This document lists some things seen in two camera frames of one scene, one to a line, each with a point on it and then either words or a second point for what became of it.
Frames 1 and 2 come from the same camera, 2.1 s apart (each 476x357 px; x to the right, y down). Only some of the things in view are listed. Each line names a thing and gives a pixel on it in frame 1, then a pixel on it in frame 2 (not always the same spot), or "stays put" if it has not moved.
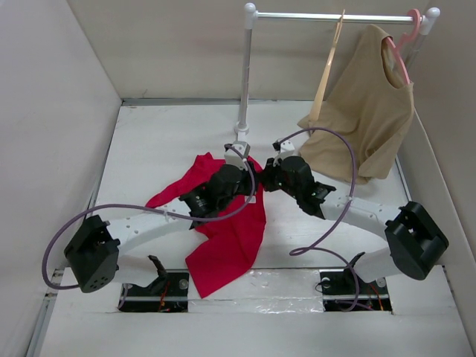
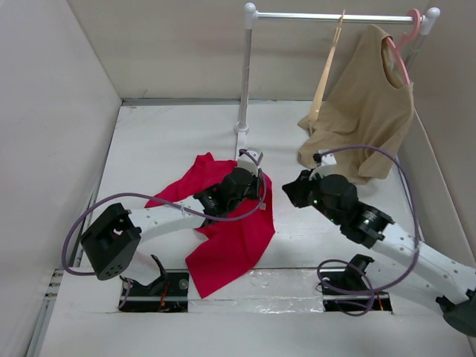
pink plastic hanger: x=405 y=39 stays put
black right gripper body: x=274 y=179 -> x=316 y=190
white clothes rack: x=251 y=16 stays put
